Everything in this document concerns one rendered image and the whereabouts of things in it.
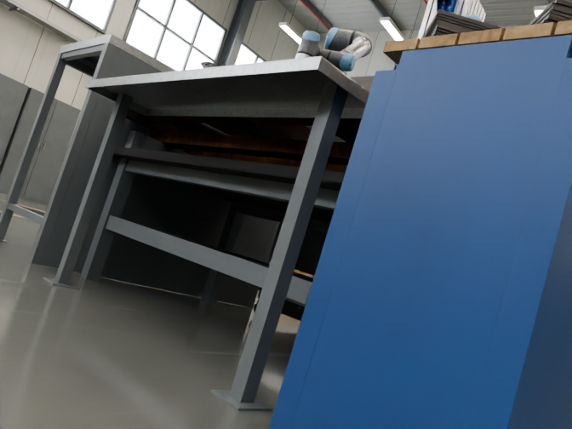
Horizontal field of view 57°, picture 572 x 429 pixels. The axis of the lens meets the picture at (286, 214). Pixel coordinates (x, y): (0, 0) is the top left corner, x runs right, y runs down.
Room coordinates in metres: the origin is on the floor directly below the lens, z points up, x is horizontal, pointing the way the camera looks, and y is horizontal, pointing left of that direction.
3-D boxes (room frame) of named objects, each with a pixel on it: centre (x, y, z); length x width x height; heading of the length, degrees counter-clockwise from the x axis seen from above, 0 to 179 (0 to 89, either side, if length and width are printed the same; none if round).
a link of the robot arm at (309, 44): (2.15, 0.12, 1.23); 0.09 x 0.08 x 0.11; 162
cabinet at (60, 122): (9.75, 4.87, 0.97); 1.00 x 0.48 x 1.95; 142
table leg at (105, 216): (2.31, 0.73, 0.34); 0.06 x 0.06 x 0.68; 44
